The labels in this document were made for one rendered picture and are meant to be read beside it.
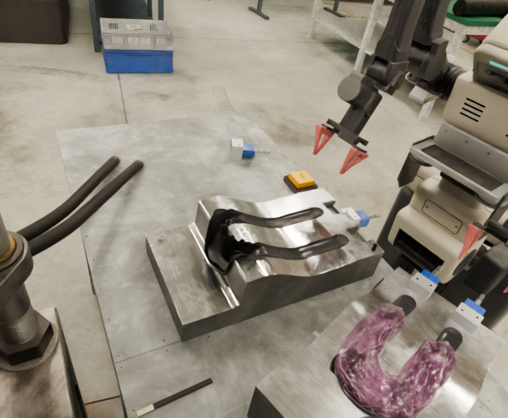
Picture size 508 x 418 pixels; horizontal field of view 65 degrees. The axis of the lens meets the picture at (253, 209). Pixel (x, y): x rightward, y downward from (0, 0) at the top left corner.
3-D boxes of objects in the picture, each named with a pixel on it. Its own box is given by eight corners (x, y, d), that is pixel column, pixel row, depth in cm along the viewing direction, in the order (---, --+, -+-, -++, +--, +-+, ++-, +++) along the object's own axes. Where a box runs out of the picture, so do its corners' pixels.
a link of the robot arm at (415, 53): (447, 60, 103) (428, 52, 106) (440, 37, 95) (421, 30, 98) (423, 90, 105) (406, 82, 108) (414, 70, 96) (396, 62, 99)
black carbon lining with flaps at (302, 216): (316, 211, 107) (324, 182, 101) (352, 251, 97) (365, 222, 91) (192, 240, 92) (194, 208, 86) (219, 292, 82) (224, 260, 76)
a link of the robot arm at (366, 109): (389, 96, 97) (370, 86, 100) (377, 87, 91) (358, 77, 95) (372, 121, 99) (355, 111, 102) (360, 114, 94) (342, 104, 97)
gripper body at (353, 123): (354, 143, 95) (371, 115, 93) (323, 123, 101) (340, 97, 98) (365, 148, 100) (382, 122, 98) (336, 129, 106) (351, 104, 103)
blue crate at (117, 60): (166, 57, 407) (166, 35, 393) (173, 74, 377) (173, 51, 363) (103, 56, 387) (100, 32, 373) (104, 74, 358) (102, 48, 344)
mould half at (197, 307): (316, 211, 118) (327, 174, 109) (372, 275, 101) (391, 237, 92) (146, 252, 97) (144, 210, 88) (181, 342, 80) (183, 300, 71)
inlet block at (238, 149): (268, 154, 138) (270, 141, 135) (269, 162, 135) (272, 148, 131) (229, 152, 136) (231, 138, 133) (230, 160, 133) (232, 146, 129)
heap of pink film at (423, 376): (386, 298, 88) (399, 274, 83) (462, 356, 79) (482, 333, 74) (312, 370, 73) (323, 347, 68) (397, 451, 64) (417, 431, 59)
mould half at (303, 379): (390, 280, 100) (407, 250, 94) (492, 355, 88) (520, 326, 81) (246, 415, 71) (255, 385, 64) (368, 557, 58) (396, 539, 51)
